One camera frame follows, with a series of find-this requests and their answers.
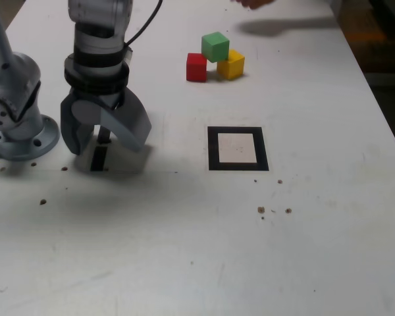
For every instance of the green cube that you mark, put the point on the green cube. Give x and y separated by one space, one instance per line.
214 46

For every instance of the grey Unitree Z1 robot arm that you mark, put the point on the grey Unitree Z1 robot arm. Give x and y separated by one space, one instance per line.
19 75

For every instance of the red cube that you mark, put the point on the red cube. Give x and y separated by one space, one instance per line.
195 67

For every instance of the black tape square outline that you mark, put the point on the black tape square outline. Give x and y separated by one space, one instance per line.
214 148

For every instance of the yellow cube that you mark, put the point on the yellow cube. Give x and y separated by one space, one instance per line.
232 66

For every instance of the brown cardboard box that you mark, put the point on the brown cardboard box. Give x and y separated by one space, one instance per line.
365 29

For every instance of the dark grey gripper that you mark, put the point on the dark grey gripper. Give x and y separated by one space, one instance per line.
112 101

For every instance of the black tape strip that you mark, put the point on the black tape strip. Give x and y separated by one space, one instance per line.
98 159

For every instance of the person's hand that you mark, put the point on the person's hand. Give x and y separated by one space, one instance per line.
256 3

